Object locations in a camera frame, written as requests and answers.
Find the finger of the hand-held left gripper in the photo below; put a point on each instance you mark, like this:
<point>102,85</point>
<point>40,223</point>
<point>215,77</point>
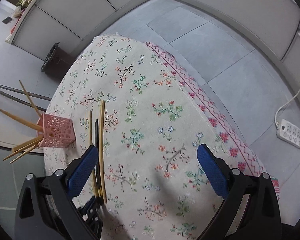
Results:
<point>90,208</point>

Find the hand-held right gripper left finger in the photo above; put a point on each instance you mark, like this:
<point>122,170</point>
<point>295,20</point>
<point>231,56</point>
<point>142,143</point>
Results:
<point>81,172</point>

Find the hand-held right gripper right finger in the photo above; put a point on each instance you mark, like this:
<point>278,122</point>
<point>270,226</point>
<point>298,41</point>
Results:
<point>212,171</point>

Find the dark chopstick with gold tip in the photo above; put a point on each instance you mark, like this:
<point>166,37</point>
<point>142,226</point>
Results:
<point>98,155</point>
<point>96,140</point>

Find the pink perforated plastic basket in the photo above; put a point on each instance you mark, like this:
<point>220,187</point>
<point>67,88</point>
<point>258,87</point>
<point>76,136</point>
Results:
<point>56,132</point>

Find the floral tablecloth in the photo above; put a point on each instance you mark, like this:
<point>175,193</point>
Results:
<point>150,130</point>

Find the white power strip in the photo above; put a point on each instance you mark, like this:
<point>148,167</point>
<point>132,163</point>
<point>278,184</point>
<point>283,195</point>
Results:
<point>291,133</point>

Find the brown trash bin black liner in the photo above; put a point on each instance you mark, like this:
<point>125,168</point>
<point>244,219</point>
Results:
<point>57,60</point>

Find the white plastic bag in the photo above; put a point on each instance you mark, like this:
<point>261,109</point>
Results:
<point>18,11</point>

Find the dark wall socket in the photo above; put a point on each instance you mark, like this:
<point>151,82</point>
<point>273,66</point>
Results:
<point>7,20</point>

